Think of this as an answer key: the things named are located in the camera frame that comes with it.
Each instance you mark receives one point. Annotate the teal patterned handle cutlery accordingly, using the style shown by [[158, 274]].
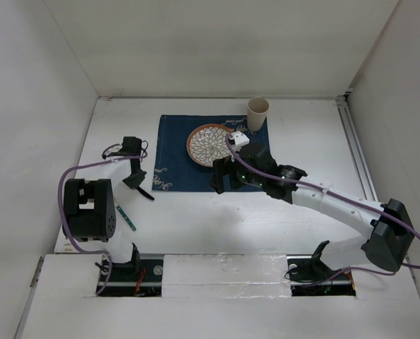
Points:
[[126, 218]]

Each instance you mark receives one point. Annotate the dark blue cloth napkin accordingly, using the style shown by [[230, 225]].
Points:
[[174, 170]]

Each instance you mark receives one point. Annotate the brown paper cup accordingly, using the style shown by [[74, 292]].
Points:
[[257, 110]]

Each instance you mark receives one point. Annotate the black table knife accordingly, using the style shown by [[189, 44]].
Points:
[[145, 194]]

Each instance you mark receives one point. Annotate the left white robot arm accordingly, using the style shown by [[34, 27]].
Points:
[[87, 206]]

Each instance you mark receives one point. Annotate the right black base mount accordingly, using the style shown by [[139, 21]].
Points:
[[309, 278]]

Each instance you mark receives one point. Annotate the floral patterned plate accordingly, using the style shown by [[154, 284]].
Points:
[[207, 143]]

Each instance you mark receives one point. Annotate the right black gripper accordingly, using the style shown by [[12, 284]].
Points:
[[222, 167]]

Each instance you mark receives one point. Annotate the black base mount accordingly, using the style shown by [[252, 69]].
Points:
[[141, 280], [309, 278]]

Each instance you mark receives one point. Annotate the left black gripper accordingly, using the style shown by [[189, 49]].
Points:
[[135, 182]]

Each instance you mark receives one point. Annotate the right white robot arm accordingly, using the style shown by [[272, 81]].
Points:
[[383, 230]]

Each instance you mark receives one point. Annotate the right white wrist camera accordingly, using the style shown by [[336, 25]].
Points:
[[238, 139]]

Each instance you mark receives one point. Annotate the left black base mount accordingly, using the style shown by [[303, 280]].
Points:
[[141, 280]]

